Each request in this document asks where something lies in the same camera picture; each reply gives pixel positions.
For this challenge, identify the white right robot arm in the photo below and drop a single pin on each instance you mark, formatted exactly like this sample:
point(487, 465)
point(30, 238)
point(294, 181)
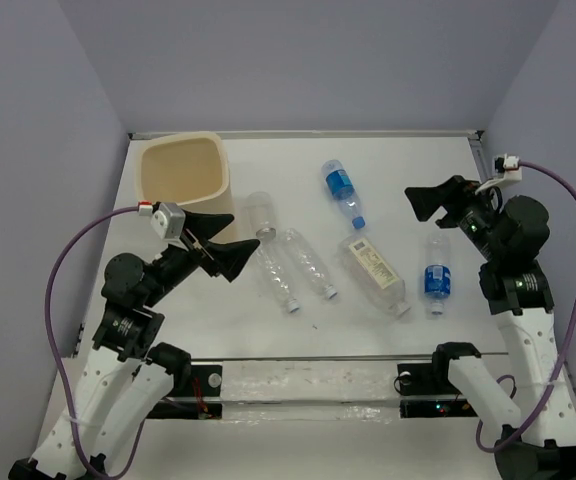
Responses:
point(536, 427)

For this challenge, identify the clear bottle cream label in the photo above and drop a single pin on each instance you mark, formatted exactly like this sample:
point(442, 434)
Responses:
point(382, 285)

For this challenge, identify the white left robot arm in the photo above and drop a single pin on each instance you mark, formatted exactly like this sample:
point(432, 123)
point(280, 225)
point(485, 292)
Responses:
point(127, 371)

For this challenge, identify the blue label bottle white cap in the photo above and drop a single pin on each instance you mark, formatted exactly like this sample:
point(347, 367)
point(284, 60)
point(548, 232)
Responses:
point(437, 278)

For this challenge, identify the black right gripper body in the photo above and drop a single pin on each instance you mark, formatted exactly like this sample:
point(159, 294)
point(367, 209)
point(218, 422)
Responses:
point(475, 218)

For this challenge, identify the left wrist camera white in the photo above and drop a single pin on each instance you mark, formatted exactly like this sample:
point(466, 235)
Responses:
point(167, 219)

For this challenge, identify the right black base slot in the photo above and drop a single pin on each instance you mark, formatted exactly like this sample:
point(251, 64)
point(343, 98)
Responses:
point(423, 396)

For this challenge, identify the clear ribbed bottle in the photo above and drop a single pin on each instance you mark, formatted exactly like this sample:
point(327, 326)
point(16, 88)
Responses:
point(308, 263)
point(276, 277)

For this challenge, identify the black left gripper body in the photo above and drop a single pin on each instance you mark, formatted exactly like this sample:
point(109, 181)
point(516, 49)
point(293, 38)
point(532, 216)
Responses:
point(176, 264)

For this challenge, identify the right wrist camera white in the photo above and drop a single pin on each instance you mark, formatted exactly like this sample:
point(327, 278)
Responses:
point(508, 171)

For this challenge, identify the clear bottle silver base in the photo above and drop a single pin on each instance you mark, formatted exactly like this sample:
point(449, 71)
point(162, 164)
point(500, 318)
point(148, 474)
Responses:
point(261, 215)

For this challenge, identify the beige plastic bin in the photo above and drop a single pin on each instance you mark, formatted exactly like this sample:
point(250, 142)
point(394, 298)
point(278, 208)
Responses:
point(189, 169)

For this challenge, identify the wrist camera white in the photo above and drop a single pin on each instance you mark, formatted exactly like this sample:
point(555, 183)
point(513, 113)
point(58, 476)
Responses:
point(508, 171)
point(167, 219)

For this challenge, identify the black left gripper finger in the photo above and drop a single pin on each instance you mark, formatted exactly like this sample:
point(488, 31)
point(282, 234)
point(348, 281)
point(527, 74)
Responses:
point(202, 228)
point(228, 260)

